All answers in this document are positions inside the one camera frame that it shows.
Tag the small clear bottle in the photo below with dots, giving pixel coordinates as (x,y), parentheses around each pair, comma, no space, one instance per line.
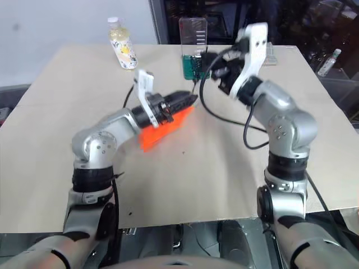
(327,63)

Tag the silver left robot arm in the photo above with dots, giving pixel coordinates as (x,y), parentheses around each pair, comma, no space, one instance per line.
(95,143)

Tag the orange plastic block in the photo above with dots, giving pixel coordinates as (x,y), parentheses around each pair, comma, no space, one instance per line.
(161,134)

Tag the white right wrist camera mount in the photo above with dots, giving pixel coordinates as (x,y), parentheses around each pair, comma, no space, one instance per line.
(253,50)

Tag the small clear plastic stand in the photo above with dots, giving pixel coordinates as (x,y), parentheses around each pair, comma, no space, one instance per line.
(271,56)

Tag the grey robot torso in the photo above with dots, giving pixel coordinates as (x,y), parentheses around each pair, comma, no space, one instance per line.
(165,262)

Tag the dark rounded cylinder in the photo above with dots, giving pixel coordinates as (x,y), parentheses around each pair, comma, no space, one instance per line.
(232,241)

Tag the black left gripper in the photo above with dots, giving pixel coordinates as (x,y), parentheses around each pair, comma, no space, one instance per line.
(162,107)

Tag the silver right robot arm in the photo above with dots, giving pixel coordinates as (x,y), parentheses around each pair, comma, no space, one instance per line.
(289,120)

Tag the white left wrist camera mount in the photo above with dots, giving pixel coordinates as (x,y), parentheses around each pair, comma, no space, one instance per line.
(143,89)

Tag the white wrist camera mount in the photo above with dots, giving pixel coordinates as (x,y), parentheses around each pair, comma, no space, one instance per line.
(143,89)
(253,50)

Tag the clear measuring cup green liquid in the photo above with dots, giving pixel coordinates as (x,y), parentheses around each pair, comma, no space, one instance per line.
(193,33)

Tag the green circuit board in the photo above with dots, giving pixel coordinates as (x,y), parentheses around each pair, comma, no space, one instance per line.
(192,67)

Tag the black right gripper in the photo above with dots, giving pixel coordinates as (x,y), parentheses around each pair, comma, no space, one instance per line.
(231,71)

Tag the yellow drink bottle white cap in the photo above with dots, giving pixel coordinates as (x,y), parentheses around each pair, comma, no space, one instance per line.
(123,47)

